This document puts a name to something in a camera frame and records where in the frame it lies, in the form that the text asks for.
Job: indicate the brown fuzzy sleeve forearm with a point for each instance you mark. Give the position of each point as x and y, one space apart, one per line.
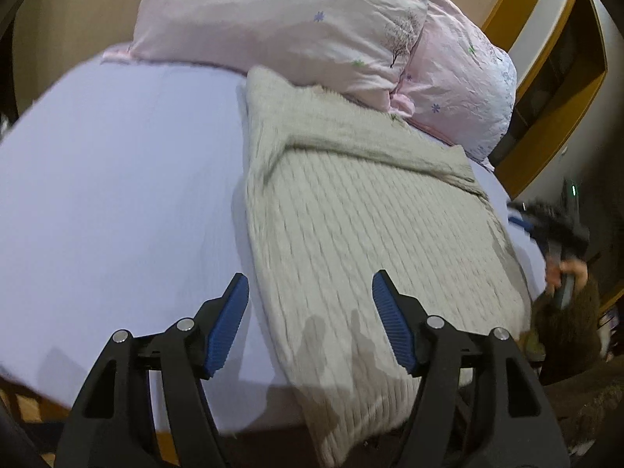
565 342

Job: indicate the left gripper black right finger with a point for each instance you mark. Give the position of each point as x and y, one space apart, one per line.
479 403

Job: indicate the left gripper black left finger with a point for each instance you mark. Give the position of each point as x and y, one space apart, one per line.
111 423

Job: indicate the pink floral pillow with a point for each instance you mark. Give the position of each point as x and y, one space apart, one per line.
457 86
358 48

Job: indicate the cream cable-knit sweater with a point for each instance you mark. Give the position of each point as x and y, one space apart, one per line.
334 193

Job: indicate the person's right hand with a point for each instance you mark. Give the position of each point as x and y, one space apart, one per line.
555 270

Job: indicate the wooden framed shelf cabinet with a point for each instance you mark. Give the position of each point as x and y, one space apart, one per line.
558 49

